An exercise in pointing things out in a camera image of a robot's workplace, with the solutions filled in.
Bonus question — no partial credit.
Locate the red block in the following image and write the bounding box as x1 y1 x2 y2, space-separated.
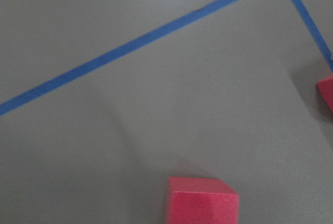
316 74 333 113
164 177 239 223

